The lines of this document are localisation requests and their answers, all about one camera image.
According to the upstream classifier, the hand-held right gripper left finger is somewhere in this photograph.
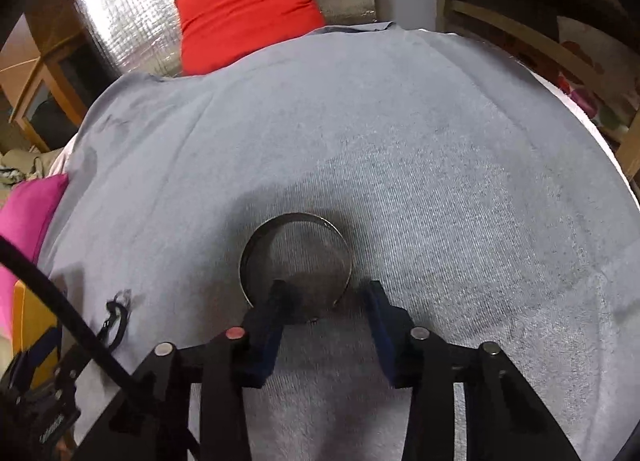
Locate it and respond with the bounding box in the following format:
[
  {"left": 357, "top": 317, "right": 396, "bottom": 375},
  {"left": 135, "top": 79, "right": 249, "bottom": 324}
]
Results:
[{"left": 75, "top": 280, "right": 301, "bottom": 461}]

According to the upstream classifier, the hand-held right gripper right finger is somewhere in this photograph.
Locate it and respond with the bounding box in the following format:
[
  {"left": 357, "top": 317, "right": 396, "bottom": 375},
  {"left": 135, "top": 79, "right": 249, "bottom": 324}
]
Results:
[{"left": 361, "top": 281, "right": 583, "bottom": 461}]

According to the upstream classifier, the orange storage box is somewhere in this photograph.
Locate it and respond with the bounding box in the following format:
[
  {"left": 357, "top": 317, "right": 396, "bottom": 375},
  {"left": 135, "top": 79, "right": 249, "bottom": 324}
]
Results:
[{"left": 12, "top": 278, "right": 63, "bottom": 357}]

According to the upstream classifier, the silver bangle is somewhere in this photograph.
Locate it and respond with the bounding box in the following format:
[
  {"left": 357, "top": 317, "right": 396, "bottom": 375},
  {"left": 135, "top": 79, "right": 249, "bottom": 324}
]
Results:
[{"left": 239, "top": 212, "right": 353, "bottom": 323}]

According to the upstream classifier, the black hair tie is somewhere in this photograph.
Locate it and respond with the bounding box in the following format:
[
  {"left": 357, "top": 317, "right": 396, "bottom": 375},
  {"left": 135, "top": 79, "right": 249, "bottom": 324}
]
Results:
[{"left": 97, "top": 291, "right": 133, "bottom": 349}]

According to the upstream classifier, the grey towel cloth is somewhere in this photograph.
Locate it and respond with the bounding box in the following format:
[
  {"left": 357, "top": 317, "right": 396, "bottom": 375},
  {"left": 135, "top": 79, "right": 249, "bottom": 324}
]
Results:
[{"left": 37, "top": 24, "right": 640, "bottom": 461}]

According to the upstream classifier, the pink cushion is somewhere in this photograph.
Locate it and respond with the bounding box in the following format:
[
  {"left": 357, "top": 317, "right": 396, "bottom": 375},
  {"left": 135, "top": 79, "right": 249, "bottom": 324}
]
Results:
[{"left": 0, "top": 172, "right": 70, "bottom": 337}]

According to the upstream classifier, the beige cloth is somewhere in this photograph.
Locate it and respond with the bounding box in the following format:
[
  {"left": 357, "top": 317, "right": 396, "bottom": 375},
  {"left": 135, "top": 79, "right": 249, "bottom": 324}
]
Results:
[{"left": 0, "top": 148, "right": 66, "bottom": 187}]

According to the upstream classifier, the red cushion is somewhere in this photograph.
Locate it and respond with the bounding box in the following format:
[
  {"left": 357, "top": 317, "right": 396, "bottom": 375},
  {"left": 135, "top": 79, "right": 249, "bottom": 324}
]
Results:
[{"left": 174, "top": 0, "right": 327, "bottom": 76}]

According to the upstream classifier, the wooden cabinet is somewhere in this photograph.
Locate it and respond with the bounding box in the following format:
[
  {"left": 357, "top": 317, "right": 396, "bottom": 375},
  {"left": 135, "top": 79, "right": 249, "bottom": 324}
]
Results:
[{"left": 0, "top": 0, "right": 108, "bottom": 152}]

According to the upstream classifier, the silver insulation mat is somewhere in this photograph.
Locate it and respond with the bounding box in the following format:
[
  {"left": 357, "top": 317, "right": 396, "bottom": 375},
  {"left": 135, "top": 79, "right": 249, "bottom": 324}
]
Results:
[{"left": 74, "top": 0, "right": 377, "bottom": 79}]

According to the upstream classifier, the wooden side table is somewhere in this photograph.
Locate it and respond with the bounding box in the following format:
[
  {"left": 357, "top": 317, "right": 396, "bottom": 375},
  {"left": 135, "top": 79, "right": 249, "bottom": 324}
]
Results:
[{"left": 380, "top": 0, "right": 640, "bottom": 182}]

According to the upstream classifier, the thick black cable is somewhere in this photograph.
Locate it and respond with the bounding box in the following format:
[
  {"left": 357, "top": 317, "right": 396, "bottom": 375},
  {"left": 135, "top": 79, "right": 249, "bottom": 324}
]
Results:
[{"left": 0, "top": 236, "right": 151, "bottom": 402}]

